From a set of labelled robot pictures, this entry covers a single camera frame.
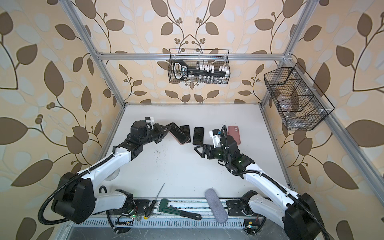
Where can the black wire basket wall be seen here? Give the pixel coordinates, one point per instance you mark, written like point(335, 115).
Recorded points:
point(217, 57)
point(300, 102)

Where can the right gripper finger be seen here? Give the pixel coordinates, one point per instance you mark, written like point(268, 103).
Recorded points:
point(203, 147)
point(204, 154)

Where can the black wire basket back wall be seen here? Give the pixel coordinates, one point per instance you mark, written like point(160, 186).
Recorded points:
point(217, 57)

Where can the grey oblong pouch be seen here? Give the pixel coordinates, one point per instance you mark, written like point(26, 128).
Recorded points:
point(216, 206)

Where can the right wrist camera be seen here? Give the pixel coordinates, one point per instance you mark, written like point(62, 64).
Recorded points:
point(216, 137)

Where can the black wire basket right wall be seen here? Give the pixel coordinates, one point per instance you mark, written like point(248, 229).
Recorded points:
point(300, 102)

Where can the blue phone black screen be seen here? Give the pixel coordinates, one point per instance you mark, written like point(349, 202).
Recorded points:
point(198, 137)

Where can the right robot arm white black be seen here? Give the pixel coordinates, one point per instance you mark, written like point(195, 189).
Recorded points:
point(296, 213)

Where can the black socket set rail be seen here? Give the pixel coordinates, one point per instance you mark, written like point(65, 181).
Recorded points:
point(182, 71)

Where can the pink phone case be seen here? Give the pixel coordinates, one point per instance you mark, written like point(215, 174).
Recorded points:
point(235, 133)

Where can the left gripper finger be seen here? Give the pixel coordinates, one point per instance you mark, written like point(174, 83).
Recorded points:
point(163, 134)
point(166, 127)

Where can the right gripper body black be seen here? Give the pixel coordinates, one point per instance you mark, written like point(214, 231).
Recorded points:
point(217, 153)

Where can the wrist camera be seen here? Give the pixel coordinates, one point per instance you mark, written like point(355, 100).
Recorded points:
point(216, 137)
point(149, 120)

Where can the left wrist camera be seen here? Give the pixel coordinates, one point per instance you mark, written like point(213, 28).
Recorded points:
point(149, 120)

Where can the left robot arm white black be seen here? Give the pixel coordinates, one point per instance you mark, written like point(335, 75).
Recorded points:
point(76, 199)

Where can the green pipe wrench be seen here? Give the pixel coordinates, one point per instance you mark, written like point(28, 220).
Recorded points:
point(164, 208)

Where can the screwdriver black yellow handle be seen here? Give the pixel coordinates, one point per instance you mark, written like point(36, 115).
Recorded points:
point(151, 207)

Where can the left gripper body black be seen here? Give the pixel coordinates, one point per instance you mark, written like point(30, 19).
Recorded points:
point(155, 134)

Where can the white tape roll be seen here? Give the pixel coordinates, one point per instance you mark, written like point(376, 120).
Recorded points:
point(113, 175)

